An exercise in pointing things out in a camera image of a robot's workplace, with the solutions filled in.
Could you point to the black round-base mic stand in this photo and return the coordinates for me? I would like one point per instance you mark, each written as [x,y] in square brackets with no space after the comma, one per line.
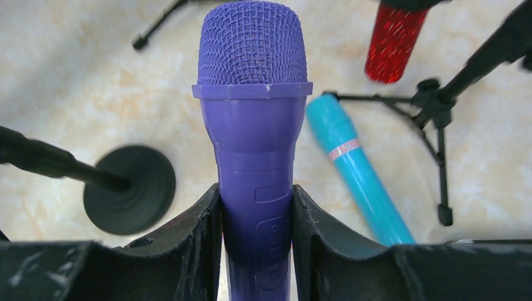
[128,191]

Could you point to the black shock-mount tripod stand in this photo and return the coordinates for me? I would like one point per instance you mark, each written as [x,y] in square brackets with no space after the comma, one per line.
[429,110]

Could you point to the red glitter microphone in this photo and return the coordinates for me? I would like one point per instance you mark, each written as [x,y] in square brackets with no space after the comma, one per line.
[395,33]

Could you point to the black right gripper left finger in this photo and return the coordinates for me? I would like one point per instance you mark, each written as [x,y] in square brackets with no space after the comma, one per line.
[178,261]

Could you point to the teal toy microphone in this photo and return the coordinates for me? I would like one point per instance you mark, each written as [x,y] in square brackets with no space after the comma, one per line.
[335,133]

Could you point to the purple toy microphone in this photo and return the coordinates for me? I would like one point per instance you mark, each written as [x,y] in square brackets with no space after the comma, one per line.
[252,85]

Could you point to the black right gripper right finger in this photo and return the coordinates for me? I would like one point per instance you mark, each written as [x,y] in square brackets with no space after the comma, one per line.
[333,262]

